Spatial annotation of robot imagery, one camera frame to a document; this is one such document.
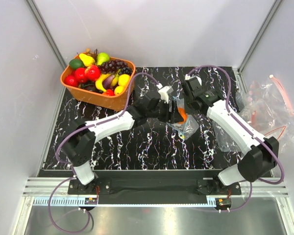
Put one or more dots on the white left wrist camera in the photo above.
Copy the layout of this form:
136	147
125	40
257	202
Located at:
164	92

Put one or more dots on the small red toy fruit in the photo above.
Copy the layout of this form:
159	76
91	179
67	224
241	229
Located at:
109	92

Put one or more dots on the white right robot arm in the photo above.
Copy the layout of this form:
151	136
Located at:
259	152

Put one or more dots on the red toy apple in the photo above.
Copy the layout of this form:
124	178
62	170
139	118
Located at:
80	75
92	73
70	80

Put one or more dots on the green toy pear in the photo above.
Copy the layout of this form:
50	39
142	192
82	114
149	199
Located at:
102	58

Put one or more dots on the orange plastic fruit basket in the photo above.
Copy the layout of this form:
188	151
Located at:
116	102

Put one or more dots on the green toy lime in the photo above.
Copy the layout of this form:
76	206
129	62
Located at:
76	63

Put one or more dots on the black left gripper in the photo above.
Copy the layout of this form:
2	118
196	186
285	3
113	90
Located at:
174	116

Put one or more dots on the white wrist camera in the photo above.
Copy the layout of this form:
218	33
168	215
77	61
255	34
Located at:
164	92
193	79

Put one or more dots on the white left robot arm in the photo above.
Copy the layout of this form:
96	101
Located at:
78	145

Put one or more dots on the yellow toy pear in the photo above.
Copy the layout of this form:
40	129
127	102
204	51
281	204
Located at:
87	60

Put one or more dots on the yellow toy banana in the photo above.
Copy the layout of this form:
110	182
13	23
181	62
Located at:
100	80

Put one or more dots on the clear blue zip top bag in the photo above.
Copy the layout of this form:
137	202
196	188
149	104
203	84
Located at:
188	126

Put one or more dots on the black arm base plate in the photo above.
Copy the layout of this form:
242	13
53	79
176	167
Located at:
200	181

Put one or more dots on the purple toy grape bunch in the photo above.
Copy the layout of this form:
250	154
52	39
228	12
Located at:
112	66

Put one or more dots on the black marble pattern mat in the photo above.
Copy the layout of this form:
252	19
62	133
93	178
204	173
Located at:
154	145

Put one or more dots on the purple toy eggplant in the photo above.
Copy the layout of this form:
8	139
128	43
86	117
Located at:
107	82

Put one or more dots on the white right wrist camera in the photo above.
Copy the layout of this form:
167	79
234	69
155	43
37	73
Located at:
193	79

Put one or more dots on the orange toy orange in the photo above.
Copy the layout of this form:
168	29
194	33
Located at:
183	115

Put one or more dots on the dark toy blackberry cluster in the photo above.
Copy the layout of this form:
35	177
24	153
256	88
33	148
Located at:
125	70

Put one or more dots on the pile of spare plastic bags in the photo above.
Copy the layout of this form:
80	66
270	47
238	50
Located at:
267	108

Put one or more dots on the small yellow toy lemon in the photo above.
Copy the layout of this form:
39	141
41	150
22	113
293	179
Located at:
118	90

